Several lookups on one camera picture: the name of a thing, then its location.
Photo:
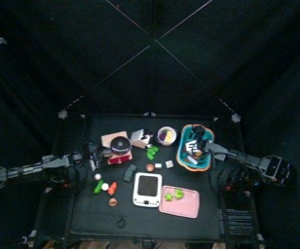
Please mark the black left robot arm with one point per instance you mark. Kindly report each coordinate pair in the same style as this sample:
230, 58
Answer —
31, 167

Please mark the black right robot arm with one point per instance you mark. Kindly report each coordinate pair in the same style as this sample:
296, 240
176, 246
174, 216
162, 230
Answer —
252, 161

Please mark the orange toy piece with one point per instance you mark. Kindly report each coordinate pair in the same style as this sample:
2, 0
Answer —
197, 152

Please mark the red toy block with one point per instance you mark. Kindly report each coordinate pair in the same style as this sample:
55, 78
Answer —
121, 159

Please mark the black round toy lid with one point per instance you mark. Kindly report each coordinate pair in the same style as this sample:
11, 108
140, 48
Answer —
121, 146

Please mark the teal basket orange rim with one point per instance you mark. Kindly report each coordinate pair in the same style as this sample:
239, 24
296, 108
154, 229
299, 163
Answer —
184, 155

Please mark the red white toy pack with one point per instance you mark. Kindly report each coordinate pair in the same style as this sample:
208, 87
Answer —
192, 160

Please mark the yellow toy cheese slice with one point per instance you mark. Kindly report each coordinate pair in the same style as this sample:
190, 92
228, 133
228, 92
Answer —
170, 136

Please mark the white toy egg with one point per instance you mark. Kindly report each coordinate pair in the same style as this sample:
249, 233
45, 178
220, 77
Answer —
97, 176
105, 186

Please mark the dark grey toy piece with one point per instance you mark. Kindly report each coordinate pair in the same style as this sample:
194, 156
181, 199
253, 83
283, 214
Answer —
130, 172

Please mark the purple toy eggplant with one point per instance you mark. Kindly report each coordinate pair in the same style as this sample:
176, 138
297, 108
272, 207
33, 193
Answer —
162, 135

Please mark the white dice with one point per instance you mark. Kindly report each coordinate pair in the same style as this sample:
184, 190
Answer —
169, 164

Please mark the orange toy carrot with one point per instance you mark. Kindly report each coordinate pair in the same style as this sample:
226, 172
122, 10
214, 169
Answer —
112, 188

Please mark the green toy lettuce leaf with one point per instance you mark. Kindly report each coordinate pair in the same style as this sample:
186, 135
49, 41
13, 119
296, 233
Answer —
152, 151

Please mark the brown toy egg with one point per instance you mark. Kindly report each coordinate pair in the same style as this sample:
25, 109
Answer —
150, 167

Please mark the small white cube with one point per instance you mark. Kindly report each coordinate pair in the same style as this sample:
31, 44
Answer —
158, 166

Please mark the white toy tablet black screen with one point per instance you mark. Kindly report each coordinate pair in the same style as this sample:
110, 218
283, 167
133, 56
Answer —
148, 189

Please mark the brown toy mushroom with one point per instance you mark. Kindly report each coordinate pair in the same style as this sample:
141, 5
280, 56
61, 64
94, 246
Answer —
113, 202

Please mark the green toy vegetable slice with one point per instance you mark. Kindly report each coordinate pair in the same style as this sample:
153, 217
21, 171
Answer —
178, 193
169, 196

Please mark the pink cutting board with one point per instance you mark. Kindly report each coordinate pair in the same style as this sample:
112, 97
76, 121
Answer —
184, 205

